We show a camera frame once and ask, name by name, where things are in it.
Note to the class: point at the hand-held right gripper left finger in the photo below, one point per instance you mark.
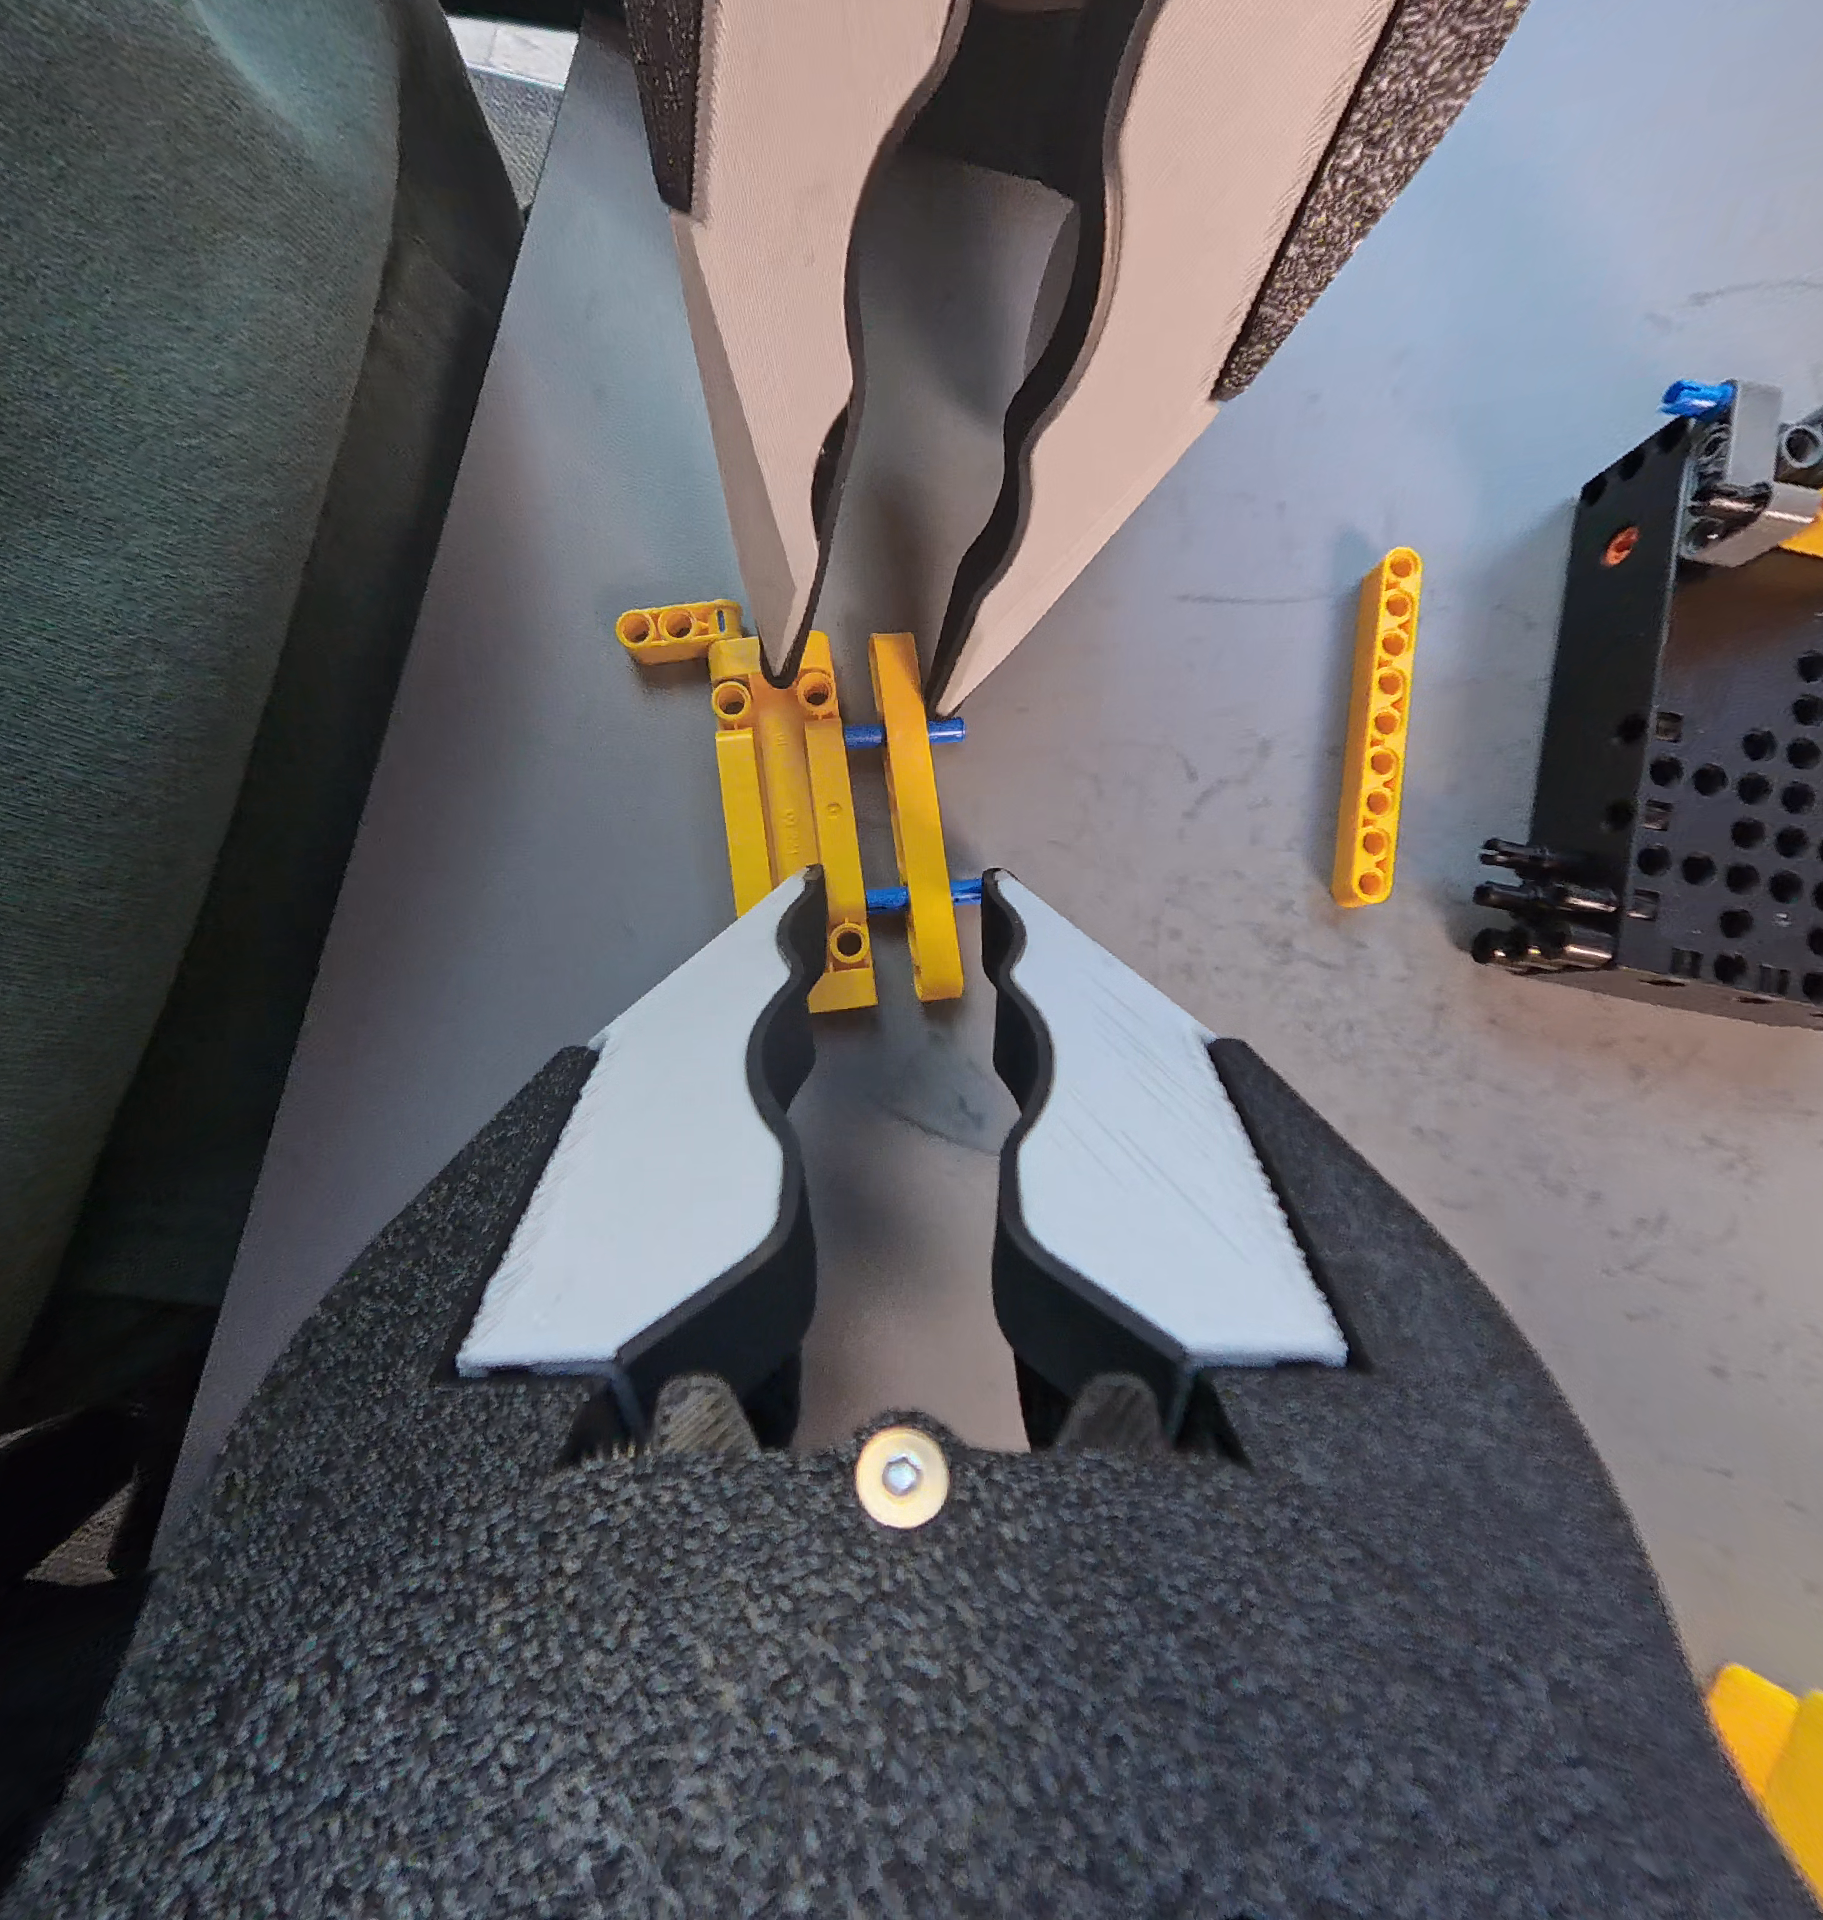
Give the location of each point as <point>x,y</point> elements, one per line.
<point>643,1201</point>

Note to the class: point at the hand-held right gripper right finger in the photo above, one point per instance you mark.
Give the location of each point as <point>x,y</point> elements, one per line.
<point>1153,1201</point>

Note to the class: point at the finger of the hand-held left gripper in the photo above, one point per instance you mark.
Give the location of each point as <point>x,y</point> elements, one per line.
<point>1199,257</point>
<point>777,227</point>

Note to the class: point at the short yellow lego beam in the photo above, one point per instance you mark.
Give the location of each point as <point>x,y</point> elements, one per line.
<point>681,626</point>

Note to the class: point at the yellow lego panel piece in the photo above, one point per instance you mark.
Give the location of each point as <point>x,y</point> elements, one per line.
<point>794,810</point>

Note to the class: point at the yellow lego beam with pins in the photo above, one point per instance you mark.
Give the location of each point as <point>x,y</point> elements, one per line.
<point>922,840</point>

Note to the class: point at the long yellow lego beam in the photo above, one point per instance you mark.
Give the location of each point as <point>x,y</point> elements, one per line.
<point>1380,720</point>

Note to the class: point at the black lego base block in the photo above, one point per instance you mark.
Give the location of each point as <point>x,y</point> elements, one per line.
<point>1721,781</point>

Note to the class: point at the yellow storage bin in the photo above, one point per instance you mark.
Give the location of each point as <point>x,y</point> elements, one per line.
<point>1805,1787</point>

